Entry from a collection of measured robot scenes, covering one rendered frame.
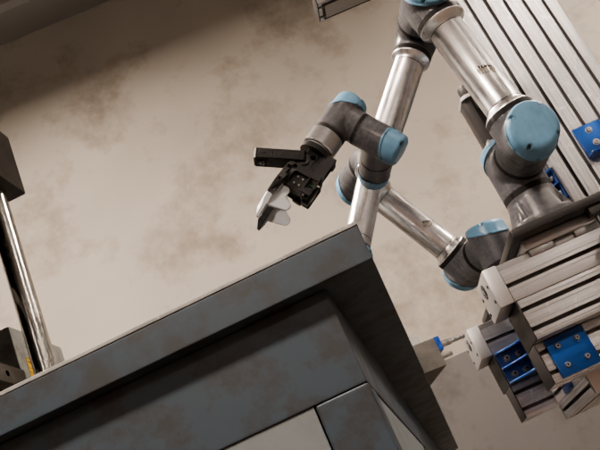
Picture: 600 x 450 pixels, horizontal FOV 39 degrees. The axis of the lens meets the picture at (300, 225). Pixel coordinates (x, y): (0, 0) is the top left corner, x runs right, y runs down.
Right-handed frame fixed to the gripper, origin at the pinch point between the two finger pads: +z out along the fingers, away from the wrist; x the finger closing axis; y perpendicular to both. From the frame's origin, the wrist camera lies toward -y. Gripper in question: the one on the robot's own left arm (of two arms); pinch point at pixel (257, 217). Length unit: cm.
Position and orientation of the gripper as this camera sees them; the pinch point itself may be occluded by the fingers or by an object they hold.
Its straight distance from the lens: 176.7
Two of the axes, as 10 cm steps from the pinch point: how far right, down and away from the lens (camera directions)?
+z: -5.4, 7.7, -3.5
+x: -0.2, 4.0, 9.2
